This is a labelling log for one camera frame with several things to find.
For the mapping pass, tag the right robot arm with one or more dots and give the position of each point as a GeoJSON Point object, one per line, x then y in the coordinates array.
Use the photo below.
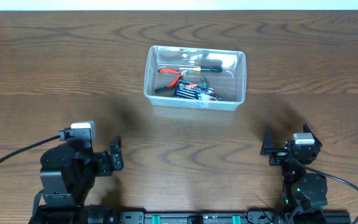
{"type": "Point", "coordinates": [304, 193]}

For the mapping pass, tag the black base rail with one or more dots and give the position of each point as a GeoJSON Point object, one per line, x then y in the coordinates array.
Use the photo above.
{"type": "Point", "coordinates": [249, 217]}

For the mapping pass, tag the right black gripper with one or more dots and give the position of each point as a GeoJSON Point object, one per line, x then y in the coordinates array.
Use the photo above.
{"type": "Point", "coordinates": [267, 144]}

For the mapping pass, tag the blue precision screwdriver set case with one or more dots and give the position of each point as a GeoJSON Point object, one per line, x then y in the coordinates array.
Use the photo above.
{"type": "Point", "coordinates": [183, 82]}

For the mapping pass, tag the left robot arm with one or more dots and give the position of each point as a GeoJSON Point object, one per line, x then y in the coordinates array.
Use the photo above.
{"type": "Point", "coordinates": [68, 174]}

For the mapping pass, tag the silver ring wrench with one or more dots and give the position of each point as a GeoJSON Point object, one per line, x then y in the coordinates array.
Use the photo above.
{"type": "Point", "coordinates": [196, 94]}

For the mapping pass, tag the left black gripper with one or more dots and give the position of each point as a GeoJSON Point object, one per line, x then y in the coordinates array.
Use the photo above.
{"type": "Point", "coordinates": [104, 168]}

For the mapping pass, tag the small hammer black handle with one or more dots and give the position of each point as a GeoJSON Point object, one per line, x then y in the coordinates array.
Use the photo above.
{"type": "Point", "coordinates": [203, 83]}

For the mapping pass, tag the black yellow screwdriver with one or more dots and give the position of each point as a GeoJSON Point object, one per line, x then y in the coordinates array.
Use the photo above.
{"type": "Point", "coordinates": [199, 69]}

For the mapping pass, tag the clear plastic container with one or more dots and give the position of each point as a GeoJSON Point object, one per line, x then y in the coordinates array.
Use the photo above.
{"type": "Point", "coordinates": [163, 69]}

